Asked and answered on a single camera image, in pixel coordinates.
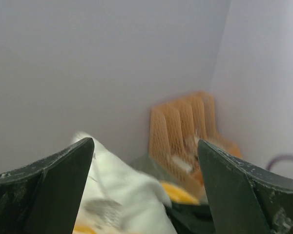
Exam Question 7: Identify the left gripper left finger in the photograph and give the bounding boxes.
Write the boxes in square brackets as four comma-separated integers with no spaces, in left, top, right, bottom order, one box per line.
[0,137,94,234]

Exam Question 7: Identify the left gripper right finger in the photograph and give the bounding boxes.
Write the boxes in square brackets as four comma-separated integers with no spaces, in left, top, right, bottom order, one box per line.
[197,140,293,234]

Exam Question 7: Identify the orange Mickey Mouse pillowcase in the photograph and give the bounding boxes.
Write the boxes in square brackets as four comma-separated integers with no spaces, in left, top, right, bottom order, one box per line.
[73,181,201,234]

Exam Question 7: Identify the white pillow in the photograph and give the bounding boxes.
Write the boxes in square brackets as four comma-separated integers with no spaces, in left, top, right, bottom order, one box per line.
[77,139,176,234]

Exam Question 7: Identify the peach plastic file organizer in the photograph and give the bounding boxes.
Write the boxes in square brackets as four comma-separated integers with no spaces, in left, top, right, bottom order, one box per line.
[148,91,242,198]

